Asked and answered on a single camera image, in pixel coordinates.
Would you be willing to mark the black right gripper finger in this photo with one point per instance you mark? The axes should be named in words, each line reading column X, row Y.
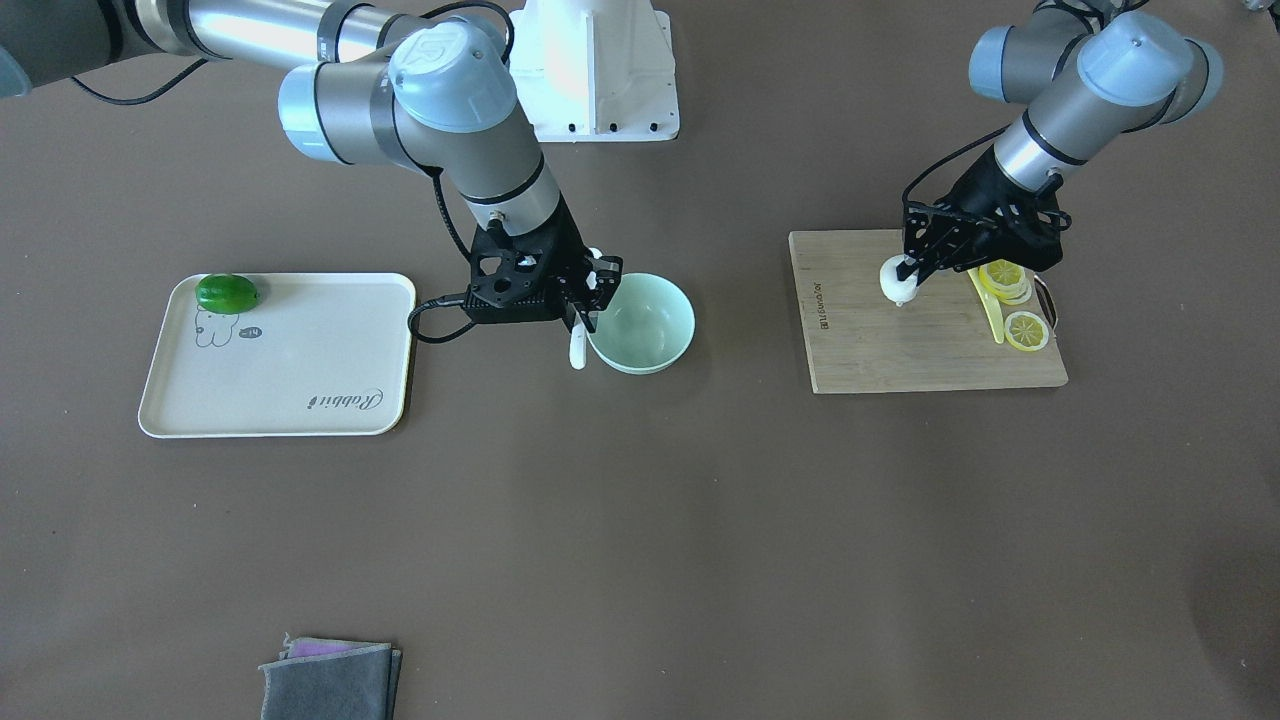
column 577, row 311
column 603, row 280

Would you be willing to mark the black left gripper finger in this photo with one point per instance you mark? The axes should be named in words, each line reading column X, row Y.
column 924, row 232

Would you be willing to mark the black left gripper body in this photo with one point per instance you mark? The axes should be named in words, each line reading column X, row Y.
column 975, row 196

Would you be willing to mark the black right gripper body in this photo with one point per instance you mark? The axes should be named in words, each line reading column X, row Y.
column 570, row 252

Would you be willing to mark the white steamed bun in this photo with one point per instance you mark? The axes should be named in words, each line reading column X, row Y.
column 895, row 282

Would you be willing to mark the white ceramic soup spoon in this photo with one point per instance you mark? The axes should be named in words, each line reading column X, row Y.
column 579, row 337

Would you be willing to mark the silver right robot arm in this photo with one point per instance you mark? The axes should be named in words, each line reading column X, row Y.
column 428, row 93

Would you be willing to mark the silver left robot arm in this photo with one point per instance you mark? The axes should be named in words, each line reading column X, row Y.
column 1084, row 72

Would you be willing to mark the mint green bowl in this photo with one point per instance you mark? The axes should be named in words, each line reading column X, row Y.
column 647, row 326

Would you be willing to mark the upper lemon slice stack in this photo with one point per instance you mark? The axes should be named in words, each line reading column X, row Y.
column 1008, row 282

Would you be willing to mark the yellow plastic knife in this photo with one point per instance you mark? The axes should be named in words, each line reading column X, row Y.
column 991, row 306

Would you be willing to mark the wooden cutting board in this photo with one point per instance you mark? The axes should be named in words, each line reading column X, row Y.
column 857, row 341

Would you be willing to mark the lower lemon slice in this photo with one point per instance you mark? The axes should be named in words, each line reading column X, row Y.
column 1026, row 331

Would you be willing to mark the beige rabbit serving tray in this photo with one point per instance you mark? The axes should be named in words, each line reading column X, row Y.
column 324, row 354

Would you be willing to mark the green bell pepper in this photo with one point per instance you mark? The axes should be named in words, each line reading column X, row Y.
column 227, row 294

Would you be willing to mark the grey folded cloth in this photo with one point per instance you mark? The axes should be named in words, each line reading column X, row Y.
column 316, row 678

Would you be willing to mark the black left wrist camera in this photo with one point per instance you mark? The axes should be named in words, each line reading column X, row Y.
column 1027, row 230

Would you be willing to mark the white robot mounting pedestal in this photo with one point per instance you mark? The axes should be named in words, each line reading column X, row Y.
column 596, row 71

